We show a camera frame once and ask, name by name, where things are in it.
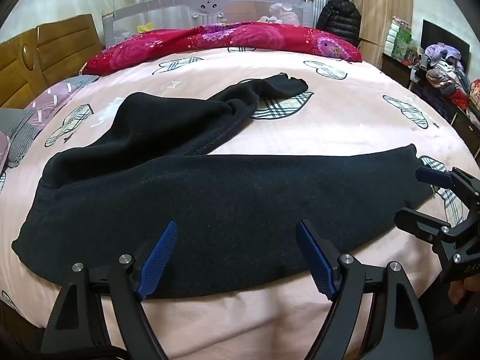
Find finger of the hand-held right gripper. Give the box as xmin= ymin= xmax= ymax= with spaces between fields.
xmin=394 ymin=207 xmax=480 ymax=247
xmin=415 ymin=166 xmax=480 ymax=211

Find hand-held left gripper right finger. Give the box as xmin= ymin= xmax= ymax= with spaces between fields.
xmin=295 ymin=219 xmax=434 ymax=360

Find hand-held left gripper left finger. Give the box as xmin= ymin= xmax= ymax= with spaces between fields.
xmin=40 ymin=220 xmax=179 ymax=360

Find black pants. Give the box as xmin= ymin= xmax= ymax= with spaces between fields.
xmin=11 ymin=72 xmax=432 ymax=301

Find person's right hand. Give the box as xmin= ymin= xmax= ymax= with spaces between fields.
xmin=448 ymin=277 xmax=480 ymax=305

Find pile of clothes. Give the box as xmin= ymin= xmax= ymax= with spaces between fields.
xmin=412 ymin=43 xmax=480 ymax=128

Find pink plaid-heart bed sheet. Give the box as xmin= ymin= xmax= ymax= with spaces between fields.
xmin=0 ymin=47 xmax=480 ymax=360

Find dark low cabinet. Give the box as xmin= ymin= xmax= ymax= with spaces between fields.
xmin=380 ymin=52 xmax=480 ymax=149

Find stack of green white packs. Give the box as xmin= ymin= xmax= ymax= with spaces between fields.
xmin=384 ymin=15 xmax=414 ymax=61

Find black television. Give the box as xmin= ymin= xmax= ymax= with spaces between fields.
xmin=420 ymin=19 xmax=471 ymax=73

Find wooden wardrobe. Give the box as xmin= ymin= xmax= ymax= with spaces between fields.
xmin=345 ymin=0 xmax=414 ymax=71

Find black puffer jacket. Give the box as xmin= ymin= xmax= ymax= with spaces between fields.
xmin=316 ymin=0 xmax=363 ymax=48

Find grey checked pillow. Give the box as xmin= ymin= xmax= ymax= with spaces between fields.
xmin=0 ymin=108 xmax=43 ymax=169

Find purple patterned pillow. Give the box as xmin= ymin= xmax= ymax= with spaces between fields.
xmin=28 ymin=75 xmax=101 ymax=137

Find red floral quilt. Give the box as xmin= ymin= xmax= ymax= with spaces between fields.
xmin=80 ymin=22 xmax=364 ymax=76

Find wooden headboard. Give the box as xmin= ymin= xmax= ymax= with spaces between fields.
xmin=0 ymin=14 xmax=106 ymax=109

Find grey mesh bed guard rail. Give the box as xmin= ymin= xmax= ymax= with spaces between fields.
xmin=101 ymin=0 xmax=316 ymax=50

